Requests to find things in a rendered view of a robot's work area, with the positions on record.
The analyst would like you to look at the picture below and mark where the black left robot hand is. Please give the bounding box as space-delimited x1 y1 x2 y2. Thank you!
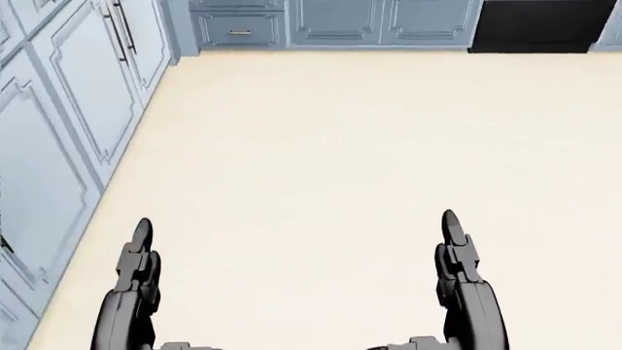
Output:
90 217 206 350

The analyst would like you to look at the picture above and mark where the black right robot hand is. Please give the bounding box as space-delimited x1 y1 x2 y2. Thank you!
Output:
376 208 512 350

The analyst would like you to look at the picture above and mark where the black stove oven front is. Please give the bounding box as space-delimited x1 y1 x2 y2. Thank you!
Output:
466 0 609 55

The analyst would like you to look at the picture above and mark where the blue cabinet beside stove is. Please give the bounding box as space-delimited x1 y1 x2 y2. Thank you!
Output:
591 0 622 53

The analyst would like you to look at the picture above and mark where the wide blue cabinet door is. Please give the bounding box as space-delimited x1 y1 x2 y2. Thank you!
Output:
0 46 107 322

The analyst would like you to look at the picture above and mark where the tall blue cabinet door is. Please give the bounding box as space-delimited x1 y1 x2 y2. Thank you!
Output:
26 0 150 193

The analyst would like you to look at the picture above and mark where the narrow blue cabinet door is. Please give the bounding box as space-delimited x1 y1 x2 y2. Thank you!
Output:
107 0 175 100

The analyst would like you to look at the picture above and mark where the blue base cabinet door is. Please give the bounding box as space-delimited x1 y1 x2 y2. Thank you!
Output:
384 0 483 47
290 0 386 47

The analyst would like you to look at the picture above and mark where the shallow blue drawer front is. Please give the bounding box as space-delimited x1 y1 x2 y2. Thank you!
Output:
189 0 287 12

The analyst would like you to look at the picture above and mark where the black bar cabinet handle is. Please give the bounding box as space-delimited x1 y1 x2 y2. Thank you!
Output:
102 2 129 64
115 0 138 56

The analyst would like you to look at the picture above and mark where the blue drawer with brass handle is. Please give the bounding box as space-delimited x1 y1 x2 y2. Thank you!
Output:
190 10 287 50

